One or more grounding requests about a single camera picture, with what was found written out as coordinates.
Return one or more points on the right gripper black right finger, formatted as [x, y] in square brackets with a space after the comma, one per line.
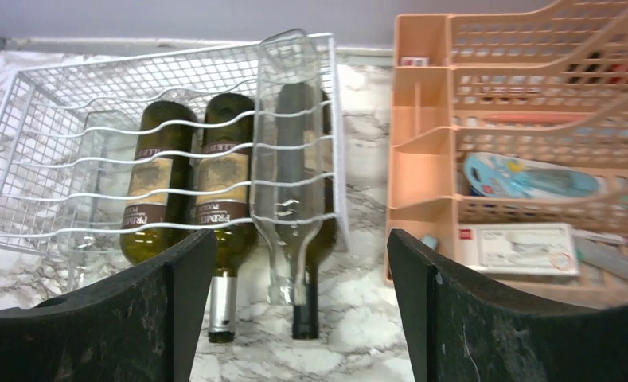
[461, 325]

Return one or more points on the clear glass bottle tall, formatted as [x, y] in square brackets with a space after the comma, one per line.
[90, 216]

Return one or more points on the peach plastic file organizer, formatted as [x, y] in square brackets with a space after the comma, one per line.
[549, 86]

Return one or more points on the blue item in organizer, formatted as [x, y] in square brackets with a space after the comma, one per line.
[501, 176]

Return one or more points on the green wine bottle dark label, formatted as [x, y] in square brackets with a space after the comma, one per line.
[306, 199]

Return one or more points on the white box in organizer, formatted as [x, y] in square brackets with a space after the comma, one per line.
[542, 249]

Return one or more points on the green wine bottle white label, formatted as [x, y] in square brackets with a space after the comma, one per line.
[223, 167]

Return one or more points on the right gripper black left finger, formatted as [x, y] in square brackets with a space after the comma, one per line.
[141, 324]

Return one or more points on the white wire wine rack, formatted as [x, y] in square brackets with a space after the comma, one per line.
[46, 110]

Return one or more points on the green Primitivo wine bottle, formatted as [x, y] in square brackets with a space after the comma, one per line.
[149, 202]

